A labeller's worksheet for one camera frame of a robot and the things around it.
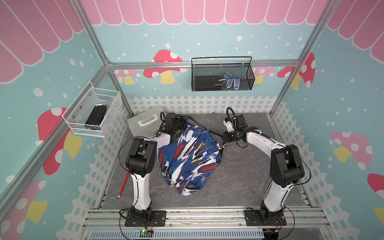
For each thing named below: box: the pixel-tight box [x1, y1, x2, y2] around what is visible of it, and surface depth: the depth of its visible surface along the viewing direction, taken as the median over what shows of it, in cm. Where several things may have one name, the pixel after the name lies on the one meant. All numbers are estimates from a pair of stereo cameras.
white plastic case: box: [127, 106, 165, 137], surface depth 102 cm
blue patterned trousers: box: [157, 124, 223, 196], surface depth 88 cm
